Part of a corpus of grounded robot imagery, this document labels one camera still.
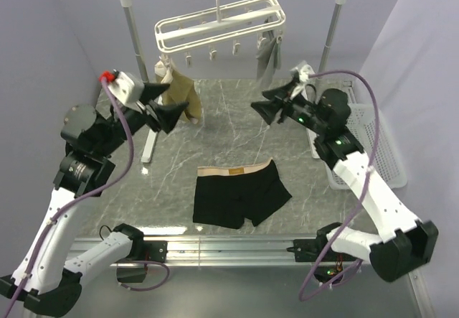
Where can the white plastic basket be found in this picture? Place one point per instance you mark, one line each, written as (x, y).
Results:
(387, 160)

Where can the aluminium mounting rail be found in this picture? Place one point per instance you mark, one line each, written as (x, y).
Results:
(232, 250)

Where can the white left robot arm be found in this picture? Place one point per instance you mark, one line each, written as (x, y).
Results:
(47, 281)

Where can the grey hanging underwear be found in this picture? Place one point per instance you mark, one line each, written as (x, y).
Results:
(268, 58)

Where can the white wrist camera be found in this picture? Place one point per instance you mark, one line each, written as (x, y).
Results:
(301, 75)
(126, 88)

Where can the white clip hanger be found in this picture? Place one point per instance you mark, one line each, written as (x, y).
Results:
(221, 23)

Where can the khaki underwear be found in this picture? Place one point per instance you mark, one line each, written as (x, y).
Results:
(181, 89)

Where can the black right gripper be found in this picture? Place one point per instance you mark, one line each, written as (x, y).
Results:
(269, 109)

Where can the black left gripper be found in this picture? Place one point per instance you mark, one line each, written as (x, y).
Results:
(167, 115)

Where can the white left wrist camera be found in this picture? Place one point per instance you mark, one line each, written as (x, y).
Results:
(126, 88)

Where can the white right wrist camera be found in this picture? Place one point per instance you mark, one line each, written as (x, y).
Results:
(301, 75)

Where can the black underwear beige waistband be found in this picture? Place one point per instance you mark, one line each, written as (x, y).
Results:
(228, 196)

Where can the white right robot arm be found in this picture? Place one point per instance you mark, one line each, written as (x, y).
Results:
(403, 242)

